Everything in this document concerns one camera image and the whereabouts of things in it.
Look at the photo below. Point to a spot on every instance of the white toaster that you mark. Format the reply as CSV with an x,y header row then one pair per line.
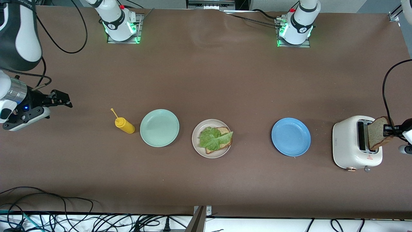
x,y
346,145

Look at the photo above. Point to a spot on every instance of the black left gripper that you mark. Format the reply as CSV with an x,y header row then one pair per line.
x,y
398,130

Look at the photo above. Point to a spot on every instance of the green lettuce leaf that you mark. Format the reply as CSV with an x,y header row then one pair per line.
x,y
214,138

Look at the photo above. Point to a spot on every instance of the beige plate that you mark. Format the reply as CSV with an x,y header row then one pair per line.
x,y
195,138

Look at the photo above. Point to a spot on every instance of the brown bread slice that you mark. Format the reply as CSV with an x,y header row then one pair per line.
x,y
225,130
376,133

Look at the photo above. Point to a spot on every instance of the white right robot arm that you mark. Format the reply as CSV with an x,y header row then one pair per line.
x,y
19,32

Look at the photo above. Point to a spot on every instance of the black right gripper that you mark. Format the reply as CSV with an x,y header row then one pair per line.
x,y
36,99

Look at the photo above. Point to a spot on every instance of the aluminium profile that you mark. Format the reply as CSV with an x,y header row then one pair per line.
x,y
393,16

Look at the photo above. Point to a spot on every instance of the yellow squeeze bottle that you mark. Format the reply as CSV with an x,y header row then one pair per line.
x,y
126,125

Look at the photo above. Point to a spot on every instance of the mint green plate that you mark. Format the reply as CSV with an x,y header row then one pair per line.
x,y
159,128

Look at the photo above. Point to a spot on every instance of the aluminium frame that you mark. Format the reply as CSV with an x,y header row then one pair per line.
x,y
210,4

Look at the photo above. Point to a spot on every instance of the black power plug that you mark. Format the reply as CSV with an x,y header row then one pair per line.
x,y
166,225

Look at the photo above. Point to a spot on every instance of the grey metal post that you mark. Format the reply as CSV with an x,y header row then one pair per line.
x,y
198,222

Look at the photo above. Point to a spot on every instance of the blue plate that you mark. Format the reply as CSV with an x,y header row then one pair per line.
x,y
291,137

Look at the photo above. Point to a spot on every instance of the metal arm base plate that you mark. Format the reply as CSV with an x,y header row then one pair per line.
x,y
293,45
139,29

